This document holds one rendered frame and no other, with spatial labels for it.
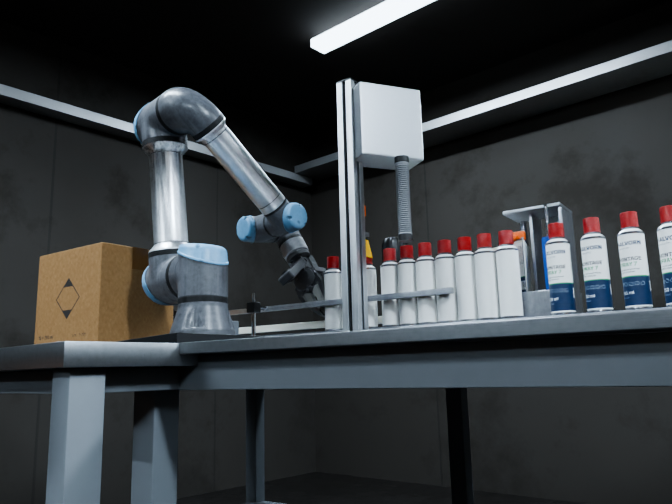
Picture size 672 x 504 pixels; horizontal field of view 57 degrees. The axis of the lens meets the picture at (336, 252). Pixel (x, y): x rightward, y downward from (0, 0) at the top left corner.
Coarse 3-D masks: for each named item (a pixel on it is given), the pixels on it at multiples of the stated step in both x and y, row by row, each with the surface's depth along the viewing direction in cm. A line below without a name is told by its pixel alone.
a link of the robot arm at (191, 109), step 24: (168, 96) 153; (192, 96) 153; (168, 120) 154; (192, 120) 152; (216, 120) 154; (216, 144) 156; (240, 144) 160; (240, 168) 159; (264, 192) 163; (264, 216) 172; (288, 216) 164
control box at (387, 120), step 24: (360, 96) 152; (384, 96) 155; (408, 96) 157; (360, 120) 151; (384, 120) 153; (408, 120) 156; (360, 144) 150; (384, 144) 152; (408, 144) 155; (384, 168) 161
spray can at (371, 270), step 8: (368, 264) 165; (368, 272) 164; (368, 280) 163; (368, 288) 163; (376, 288) 164; (368, 304) 162; (376, 304) 163; (368, 312) 162; (376, 312) 163; (368, 320) 161; (376, 320) 162
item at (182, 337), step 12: (156, 336) 127; (168, 336) 124; (180, 336) 122; (192, 336) 124; (204, 336) 127; (216, 336) 129; (228, 336) 131; (240, 336) 134; (252, 336) 136; (264, 336) 139
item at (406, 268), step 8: (400, 248) 159; (408, 248) 158; (400, 256) 159; (408, 256) 158; (400, 264) 157; (408, 264) 156; (400, 272) 157; (408, 272) 156; (400, 280) 157; (408, 280) 156; (400, 288) 156; (408, 288) 155; (416, 288) 156; (400, 304) 156; (408, 304) 154; (416, 304) 155; (400, 312) 156; (408, 312) 154; (416, 312) 154; (400, 320) 156; (408, 320) 154; (416, 320) 154
